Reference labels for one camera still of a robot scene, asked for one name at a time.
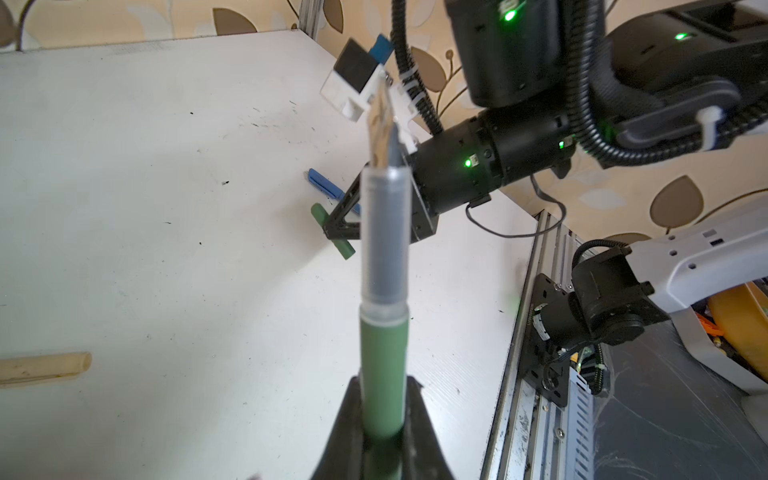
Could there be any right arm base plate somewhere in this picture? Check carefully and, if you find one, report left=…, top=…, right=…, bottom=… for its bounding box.
left=520, top=273, right=606, bottom=408

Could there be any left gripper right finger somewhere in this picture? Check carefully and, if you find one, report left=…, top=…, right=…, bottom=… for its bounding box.
left=401, top=376, right=454, bottom=480

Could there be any green pen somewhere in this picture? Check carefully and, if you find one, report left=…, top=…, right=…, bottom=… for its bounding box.
left=359, top=80, right=412, bottom=479

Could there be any green pen cap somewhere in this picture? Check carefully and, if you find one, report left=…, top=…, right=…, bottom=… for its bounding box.
left=310, top=203, right=360, bottom=260

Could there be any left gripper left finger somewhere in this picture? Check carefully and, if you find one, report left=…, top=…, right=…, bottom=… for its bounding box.
left=311, top=376, right=364, bottom=480

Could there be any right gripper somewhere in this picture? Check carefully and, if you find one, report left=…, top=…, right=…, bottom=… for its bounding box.
left=323, top=110, right=575, bottom=240

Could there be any tan pen cap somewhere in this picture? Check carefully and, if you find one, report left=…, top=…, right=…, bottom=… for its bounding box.
left=1, top=352, right=92, bottom=388

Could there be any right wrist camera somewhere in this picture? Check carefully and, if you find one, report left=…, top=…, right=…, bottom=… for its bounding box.
left=320, top=35, right=419, bottom=154

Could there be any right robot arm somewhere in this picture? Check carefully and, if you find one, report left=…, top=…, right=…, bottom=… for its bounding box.
left=391, top=1, right=767, bottom=241

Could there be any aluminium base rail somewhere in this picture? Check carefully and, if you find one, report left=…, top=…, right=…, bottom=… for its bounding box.
left=480, top=212, right=595, bottom=479

